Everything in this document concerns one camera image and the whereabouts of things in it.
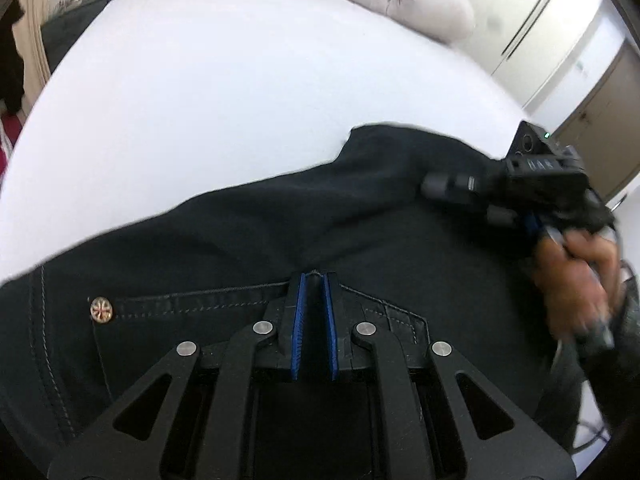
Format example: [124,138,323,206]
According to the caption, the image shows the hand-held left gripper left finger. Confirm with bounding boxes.
[47,270,321,480]

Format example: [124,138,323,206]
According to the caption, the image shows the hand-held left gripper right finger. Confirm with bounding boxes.
[322,270,577,480]

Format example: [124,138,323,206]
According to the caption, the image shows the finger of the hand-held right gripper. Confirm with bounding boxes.
[487,203,547,243]
[421,172,506,200]

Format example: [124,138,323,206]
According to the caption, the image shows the black pants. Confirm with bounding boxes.
[0,122,623,480]

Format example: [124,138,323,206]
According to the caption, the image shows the person's right forearm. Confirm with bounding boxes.
[570,300,640,448]

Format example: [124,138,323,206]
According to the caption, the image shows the person's right hand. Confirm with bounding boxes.
[531,230,627,348]

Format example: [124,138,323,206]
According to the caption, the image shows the brown wooden door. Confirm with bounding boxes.
[554,41,640,202]

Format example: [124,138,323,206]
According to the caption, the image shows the white wardrobe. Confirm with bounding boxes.
[437,0,628,108]

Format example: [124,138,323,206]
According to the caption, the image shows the white bed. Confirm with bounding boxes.
[0,0,531,283]

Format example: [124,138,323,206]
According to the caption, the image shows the red cloth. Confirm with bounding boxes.
[0,112,22,176]

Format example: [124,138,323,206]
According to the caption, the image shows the beige curtain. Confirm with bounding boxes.
[11,0,56,128]

